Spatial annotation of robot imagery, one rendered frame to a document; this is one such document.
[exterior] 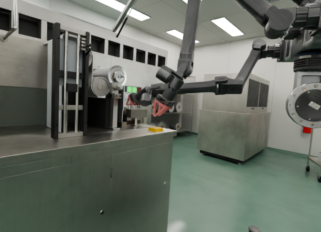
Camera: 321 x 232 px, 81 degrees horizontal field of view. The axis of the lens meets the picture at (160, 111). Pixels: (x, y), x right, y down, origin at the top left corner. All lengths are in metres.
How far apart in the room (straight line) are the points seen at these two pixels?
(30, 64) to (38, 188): 0.81
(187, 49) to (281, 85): 4.60
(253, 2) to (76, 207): 1.14
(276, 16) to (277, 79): 4.56
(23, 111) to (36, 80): 0.21
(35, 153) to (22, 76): 0.70
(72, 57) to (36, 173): 0.56
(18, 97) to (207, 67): 5.30
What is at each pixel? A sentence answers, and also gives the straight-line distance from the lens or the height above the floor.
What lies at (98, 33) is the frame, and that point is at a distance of 1.69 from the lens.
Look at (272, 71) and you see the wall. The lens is 5.43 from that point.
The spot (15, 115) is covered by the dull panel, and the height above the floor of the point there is 0.97.
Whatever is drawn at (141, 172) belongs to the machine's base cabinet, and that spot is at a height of 0.66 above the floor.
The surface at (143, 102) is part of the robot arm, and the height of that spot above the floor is 1.09.
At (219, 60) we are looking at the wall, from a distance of 5.95.
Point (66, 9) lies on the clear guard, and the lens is 1.61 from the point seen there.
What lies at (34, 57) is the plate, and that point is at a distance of 1.47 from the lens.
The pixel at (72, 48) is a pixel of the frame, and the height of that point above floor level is 1.35.
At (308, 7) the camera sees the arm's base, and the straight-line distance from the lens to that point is 0.91.
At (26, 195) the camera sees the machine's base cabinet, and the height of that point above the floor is 0.73.
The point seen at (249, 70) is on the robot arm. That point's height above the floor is 1.31.
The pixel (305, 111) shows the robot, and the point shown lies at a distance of 1.05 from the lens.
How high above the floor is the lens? 1.13
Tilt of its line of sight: 4 degrees down
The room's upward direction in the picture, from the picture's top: 3 degrees clockwise
